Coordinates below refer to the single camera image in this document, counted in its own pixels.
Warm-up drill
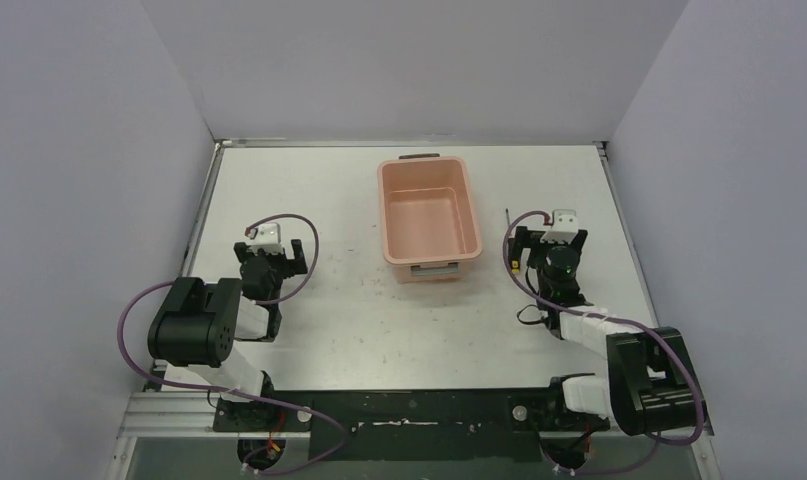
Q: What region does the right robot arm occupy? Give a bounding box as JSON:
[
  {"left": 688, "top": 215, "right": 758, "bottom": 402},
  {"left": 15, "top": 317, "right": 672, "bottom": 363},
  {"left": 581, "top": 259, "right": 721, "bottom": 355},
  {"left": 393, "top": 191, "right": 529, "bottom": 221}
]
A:
[{"left": 501, "top": 211, "right": 708, "bottom": 446}]

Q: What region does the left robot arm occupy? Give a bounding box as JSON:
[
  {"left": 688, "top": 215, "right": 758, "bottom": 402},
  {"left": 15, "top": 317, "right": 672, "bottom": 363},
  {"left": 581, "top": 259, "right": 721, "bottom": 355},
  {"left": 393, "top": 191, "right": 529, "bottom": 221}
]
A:
[{"left": 147, "top": 239, "right": 308, "bottom": 432}]

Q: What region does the pink plastic bin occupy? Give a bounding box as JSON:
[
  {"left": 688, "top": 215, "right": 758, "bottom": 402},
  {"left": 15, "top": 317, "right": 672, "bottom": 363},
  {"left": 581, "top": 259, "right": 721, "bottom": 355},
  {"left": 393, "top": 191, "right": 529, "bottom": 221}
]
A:
[{"left": 377, "top": 153, "right": 483, "bottom": 284}]

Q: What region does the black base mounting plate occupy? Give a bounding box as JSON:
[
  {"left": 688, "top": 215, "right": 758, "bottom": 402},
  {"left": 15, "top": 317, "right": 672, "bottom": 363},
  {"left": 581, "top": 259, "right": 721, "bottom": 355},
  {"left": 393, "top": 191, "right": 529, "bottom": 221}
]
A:
[{"left": 212, "top": 387, "right": 611, "bottom": 463}]

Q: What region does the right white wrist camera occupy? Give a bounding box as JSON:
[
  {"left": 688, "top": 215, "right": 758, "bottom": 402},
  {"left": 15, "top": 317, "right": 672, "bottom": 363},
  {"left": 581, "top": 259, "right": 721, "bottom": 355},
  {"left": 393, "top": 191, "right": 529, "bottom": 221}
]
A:
[{"left": 541, "top": 209, "right": 579, "bottom": 245}]

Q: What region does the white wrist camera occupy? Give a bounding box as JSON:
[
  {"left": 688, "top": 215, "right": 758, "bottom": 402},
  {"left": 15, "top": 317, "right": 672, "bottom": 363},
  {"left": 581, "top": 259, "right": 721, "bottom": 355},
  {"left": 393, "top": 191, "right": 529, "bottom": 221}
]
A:
[
  {"left": 245, "top": 222, "right": 284, "bottom": 255},
  {"left": 541, "top": 209, "right": 579, "bottom": 245}
]

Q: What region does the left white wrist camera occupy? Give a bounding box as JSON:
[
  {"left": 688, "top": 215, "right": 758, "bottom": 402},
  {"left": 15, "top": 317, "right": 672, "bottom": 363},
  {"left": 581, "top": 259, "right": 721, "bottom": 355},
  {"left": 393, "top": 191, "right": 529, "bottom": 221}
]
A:
[{"left": 245, "top": 222, "right": 284, "bottom": 255}]

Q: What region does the aluminium frame rail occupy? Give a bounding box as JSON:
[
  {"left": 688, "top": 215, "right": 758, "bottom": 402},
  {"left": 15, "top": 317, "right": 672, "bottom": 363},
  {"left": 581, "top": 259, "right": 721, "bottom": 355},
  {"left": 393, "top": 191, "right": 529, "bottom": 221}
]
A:
[{"left": 119, "top": 391, "right": 215, "bottom": 438}]

